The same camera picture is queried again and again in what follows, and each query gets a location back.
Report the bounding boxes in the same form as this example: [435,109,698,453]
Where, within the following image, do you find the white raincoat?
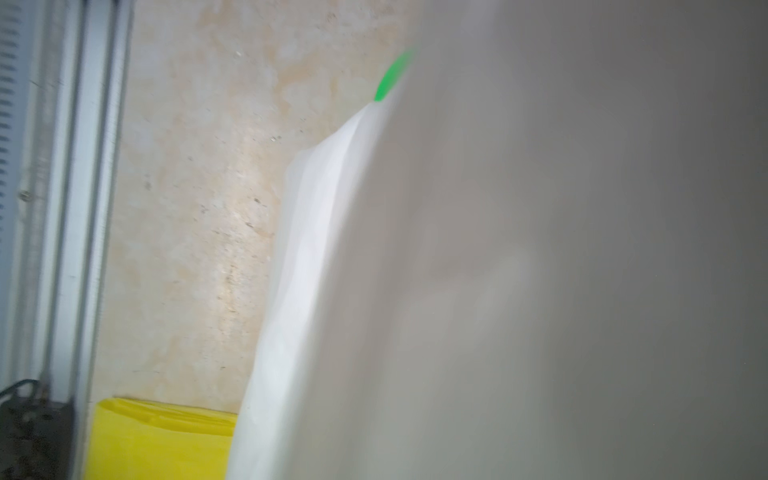
[227,1,767,479]

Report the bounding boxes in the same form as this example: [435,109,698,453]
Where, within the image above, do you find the yellow raincoat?
[84,398,237,479]

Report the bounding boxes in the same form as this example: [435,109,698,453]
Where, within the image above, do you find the green plastic basket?
[374,49,414,102]

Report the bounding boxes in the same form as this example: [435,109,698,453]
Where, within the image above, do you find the aluminium front rail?
[1,1,134,479]

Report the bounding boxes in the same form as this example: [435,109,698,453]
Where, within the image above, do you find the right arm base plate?
[1,379,75,480]

